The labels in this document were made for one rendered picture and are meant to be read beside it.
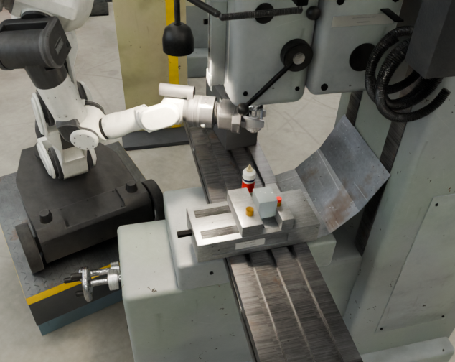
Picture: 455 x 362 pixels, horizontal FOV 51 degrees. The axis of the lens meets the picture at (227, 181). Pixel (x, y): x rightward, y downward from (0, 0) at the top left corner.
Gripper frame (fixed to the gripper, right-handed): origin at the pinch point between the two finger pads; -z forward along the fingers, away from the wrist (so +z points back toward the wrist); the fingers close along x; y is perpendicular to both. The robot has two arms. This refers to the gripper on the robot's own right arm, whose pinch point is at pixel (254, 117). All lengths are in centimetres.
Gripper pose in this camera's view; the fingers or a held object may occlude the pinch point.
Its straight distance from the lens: 130.9
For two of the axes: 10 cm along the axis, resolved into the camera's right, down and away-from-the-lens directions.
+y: -0.4, 7.6, 6.5
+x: 1.4, -6.4, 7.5
